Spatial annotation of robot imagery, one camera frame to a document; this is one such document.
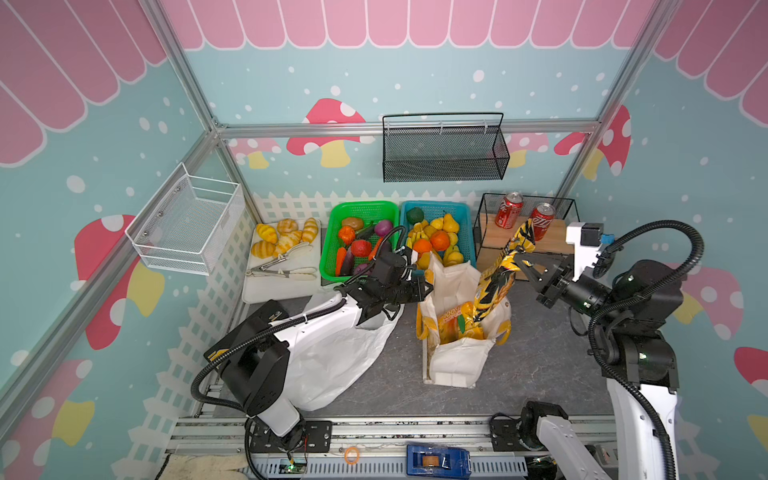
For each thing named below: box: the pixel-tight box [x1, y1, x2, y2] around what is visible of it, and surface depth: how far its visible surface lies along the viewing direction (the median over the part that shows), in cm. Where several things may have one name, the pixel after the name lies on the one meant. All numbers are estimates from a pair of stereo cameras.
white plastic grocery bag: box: [284, 305, 405, 412], surface depth 82 cm
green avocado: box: [406, 207, 424, 225], surface depth 117 cm
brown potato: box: [342, 217, 364, 231], surface depth 118 cm
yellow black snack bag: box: [472, 219, 536, 320], surface depth 62 cm
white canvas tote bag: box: [416, 253, 513, 388], surface depth 78 cm
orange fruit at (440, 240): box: [430, 230, 451, 252], surface depth 108 cm
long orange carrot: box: [336, 247, 347, 277], surface depth 109 cm
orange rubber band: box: [344, 446, 360, 465], surface depth 73 cm
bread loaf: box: [256, 223, 278, 244], surface depth 118 cm
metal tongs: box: [245, 243, 318, 281], surface depth 107 cm
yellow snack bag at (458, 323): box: [438, 301, 484, 345], surface depth 85 cm
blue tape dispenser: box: [406, 444, 471, 478], surface depth 68 cm
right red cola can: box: [531, 202, 556, 241], surface depth 89 cm
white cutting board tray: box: [243, 220, 322, 304], surface depth 105 cm
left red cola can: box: [495, 192, 524, 230], surface depth 93 cm
